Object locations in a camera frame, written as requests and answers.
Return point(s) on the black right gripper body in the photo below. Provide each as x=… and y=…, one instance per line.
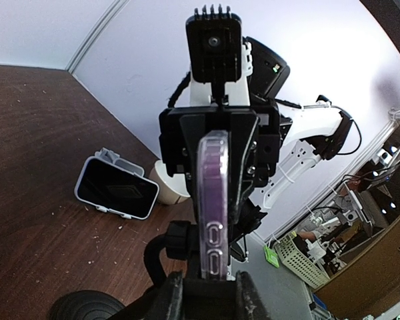
x=265, y=147

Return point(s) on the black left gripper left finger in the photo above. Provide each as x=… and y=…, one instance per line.
x=167, y=304

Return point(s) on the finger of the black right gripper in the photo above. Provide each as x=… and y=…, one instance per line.
x=243, y=132
x=193, y=129

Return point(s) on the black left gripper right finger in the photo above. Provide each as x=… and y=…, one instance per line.
x=248, y=304

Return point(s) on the smartphone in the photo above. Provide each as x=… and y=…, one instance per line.
x=212, y=204
x=112, y=189

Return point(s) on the black round-base phone stand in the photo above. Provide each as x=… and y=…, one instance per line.
x=146, y=276

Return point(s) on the white folding stand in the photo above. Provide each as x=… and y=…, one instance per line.
x=116, y=160

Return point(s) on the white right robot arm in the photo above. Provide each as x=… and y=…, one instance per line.
x=309, y=135

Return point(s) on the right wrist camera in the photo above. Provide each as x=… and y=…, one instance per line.
x=220, y=57

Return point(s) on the right aluminium frame post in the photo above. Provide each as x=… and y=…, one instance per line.
x=110, y=13

